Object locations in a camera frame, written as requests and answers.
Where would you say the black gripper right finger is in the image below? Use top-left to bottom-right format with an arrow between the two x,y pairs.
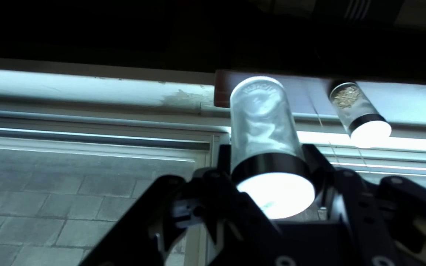
300,143 -> 426,266

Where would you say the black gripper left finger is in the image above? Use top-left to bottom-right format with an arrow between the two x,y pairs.
78,167 -> 285,266

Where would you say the small clear plastic bottle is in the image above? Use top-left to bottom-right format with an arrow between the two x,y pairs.
328,80 -> 393,149

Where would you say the white window frame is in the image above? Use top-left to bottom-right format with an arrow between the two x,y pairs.
0,58 -> 426,266

